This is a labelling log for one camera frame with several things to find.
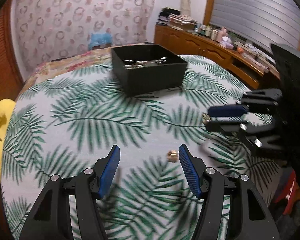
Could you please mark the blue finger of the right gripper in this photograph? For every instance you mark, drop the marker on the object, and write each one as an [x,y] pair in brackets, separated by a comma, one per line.
[227,111]
[230,127]

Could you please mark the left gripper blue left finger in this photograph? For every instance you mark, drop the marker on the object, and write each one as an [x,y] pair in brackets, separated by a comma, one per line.
[49,217]

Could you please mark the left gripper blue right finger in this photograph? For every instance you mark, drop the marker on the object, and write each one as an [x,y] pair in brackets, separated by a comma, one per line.
[249,217]

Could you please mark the small gold brooch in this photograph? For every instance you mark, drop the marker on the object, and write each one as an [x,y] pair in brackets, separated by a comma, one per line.
[172,156]

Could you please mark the silver floral hair comb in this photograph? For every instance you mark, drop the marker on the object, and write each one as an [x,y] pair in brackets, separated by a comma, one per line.
[133,64]

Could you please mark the black open jewelry box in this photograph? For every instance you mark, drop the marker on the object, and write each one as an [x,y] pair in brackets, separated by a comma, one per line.
[148,79]

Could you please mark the wooden sideboard cabinet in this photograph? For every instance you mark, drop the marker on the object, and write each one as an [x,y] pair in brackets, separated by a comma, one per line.
[184,43]

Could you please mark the pink tissue box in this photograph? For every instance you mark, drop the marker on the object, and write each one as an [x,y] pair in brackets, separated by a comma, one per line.
[226,43]

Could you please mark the bottles on sideboard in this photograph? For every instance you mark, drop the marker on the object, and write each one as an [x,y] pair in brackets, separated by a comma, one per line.
[212,33]

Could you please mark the palm leaf print bedspread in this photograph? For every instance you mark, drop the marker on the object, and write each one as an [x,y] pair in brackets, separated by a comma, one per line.
[66,123]

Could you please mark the stack of folded clothes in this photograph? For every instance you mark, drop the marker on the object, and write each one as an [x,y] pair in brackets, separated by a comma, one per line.
[172,18]

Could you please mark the grey window blind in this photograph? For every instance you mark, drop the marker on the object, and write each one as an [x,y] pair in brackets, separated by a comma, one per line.
[262,21]

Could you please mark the blue plush toy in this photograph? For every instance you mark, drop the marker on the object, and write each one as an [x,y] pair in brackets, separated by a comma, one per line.
[102,40]

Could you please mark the brown louvered wardrobe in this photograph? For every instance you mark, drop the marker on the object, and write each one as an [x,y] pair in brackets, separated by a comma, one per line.
[11,84]

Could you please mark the floral quilt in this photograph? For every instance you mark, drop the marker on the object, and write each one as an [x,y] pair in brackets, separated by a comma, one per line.
[52,69]

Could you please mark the circle patterned curtain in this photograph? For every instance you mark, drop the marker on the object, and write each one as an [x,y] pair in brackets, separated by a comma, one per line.
[47,30]

